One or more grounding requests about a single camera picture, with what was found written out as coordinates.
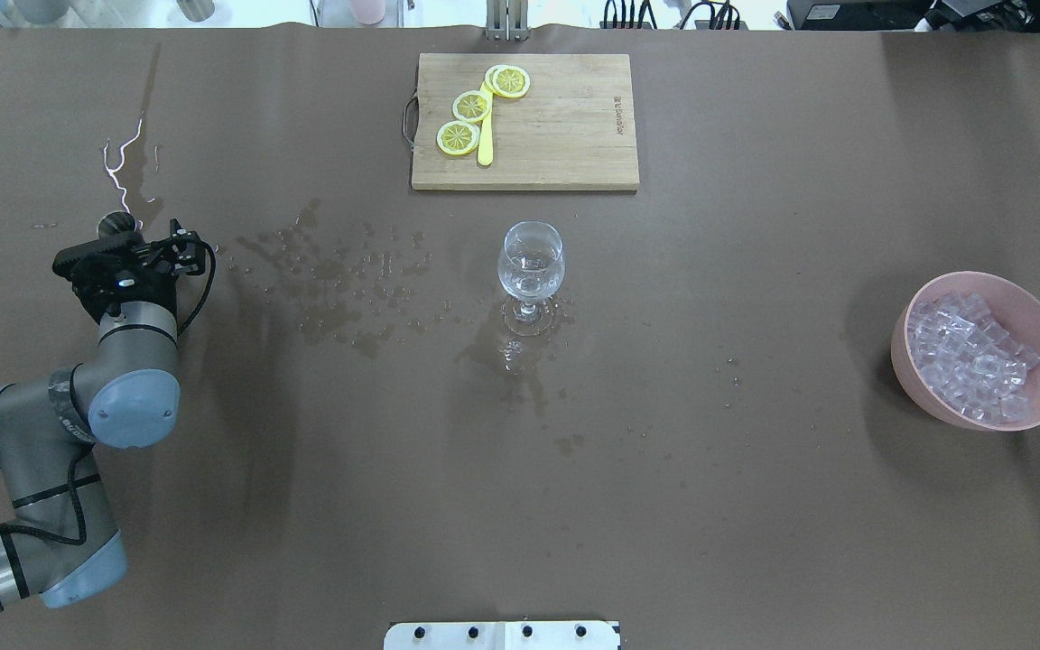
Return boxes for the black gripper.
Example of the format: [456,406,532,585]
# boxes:
[73,237,207,320]

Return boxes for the steel jigger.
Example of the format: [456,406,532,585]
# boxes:
[97,210,139,239]

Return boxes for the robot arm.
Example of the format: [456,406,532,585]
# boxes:
[0,225,216,613]

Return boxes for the clear wine glass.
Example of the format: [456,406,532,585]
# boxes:
[497,219,566,337]

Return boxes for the pink bowl of ice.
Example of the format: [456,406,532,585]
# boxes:
[888,271,1040,432]

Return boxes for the lemon slice three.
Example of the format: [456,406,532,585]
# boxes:
[436,120,480,157]

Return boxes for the lemon slice two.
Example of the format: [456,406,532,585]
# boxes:
[451,89,494,125]

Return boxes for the lemon slice one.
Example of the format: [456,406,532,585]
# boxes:
[486,63,532,99]

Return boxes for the wooden cutting board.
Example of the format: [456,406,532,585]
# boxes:
[410,53,640,192]

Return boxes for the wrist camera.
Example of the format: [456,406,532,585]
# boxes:
[52,231,145,280]

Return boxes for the aluminium frame post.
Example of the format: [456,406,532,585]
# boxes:
[484,0,531,42]

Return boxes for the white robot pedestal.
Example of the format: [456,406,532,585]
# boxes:
[383,618,623,649]

